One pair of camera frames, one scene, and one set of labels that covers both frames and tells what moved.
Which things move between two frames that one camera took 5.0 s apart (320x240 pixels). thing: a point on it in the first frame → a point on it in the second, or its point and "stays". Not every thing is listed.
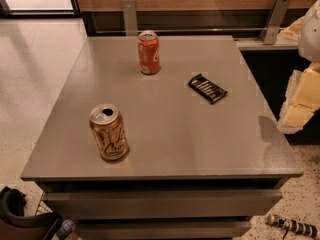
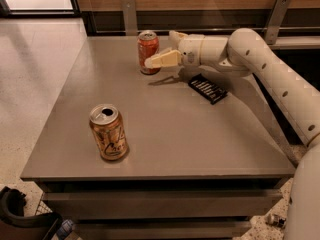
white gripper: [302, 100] → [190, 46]
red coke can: [149, 52] stays
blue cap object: [64, 229] stays
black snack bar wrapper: [207, 88] stays
